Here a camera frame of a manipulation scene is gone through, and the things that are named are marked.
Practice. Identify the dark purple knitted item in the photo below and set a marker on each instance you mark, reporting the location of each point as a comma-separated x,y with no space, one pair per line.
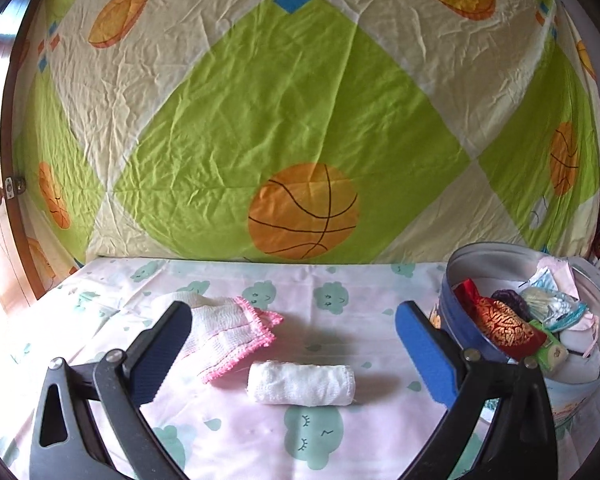
510,300

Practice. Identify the red gold embroidered pouch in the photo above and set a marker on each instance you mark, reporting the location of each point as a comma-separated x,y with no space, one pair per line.
500,325

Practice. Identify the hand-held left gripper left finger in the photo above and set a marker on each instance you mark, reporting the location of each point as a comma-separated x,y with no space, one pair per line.
160,350

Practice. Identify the round metal tin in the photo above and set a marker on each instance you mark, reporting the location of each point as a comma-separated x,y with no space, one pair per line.
485,265

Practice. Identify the teal cotton swab packet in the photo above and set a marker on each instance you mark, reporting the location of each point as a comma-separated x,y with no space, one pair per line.
550,302

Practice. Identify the white gauze roll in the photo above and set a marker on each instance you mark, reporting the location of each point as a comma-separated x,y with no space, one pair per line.
300,382

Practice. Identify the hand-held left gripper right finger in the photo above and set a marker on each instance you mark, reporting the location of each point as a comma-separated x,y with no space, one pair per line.
425,355

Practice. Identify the wooden door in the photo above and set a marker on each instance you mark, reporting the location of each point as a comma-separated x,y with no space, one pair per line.
0,240

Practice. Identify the green packet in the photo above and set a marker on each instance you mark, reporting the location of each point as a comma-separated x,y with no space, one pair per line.
550,350

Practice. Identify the basketball print bed sheet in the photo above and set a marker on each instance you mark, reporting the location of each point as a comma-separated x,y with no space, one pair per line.
280,110

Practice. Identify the cloud print table cloth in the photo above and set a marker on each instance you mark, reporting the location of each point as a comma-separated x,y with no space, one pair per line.
330,285

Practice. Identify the white cloth with pink edge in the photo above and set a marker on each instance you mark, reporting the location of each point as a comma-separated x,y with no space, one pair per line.
225,330

